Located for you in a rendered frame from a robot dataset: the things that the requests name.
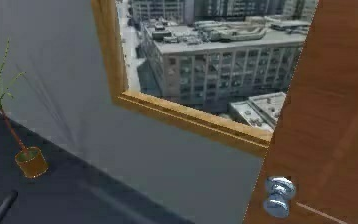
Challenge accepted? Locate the wooden framed window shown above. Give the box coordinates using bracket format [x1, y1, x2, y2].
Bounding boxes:
[90, 0, 320, 158]

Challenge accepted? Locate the silver round door knob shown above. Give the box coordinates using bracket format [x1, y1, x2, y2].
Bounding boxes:
[262, 175, 297, 219]

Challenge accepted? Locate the brown wooden room door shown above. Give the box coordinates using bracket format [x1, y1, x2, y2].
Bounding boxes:
[242, 0, 358, 224]

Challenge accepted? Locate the green plant in orange pot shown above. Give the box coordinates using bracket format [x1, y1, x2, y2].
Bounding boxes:
[0, 39, 50, 179]

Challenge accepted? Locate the black thin rod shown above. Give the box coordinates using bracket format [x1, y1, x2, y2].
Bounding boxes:
[0, 189, 19, 224]

